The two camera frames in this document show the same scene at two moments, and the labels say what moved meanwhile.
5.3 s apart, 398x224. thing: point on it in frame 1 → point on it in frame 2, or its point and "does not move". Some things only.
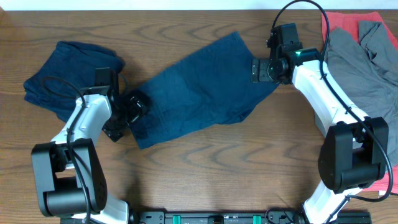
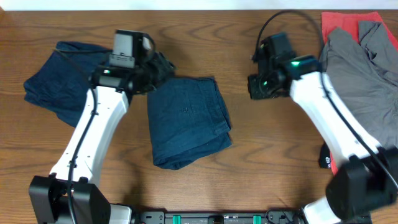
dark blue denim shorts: x=207 y=86 → x=188 y=121
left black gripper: x=115 y=130 → x=165 y=71
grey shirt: x=367 y=70 does not move
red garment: x=350 y=23 does not move
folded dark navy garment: x=56 y=86 does not move
